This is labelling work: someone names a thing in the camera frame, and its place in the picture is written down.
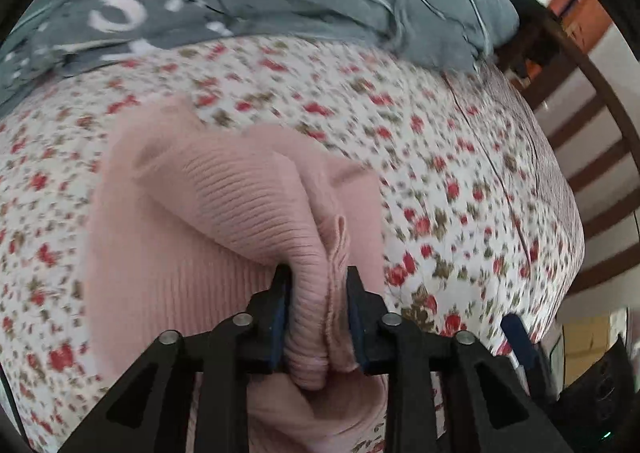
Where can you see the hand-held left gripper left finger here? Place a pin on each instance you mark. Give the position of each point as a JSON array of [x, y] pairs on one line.
[[281, 318]]

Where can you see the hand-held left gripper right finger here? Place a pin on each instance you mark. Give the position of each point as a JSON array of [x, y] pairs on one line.
[[356, 323]]

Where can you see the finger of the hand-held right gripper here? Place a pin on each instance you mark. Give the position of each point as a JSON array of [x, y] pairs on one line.
[[517, 338]]

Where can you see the pink knitted sweater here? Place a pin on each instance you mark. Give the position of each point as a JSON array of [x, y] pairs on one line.
[[200, 233]]

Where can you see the floral bed sheet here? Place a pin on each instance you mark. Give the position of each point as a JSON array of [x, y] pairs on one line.
[[450, 158]]

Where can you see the brown wooden door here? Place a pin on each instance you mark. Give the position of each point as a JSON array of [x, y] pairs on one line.
[[580, 8]]

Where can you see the dark wooden bed frame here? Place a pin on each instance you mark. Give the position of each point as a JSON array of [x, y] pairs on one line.
[[597, 78]]

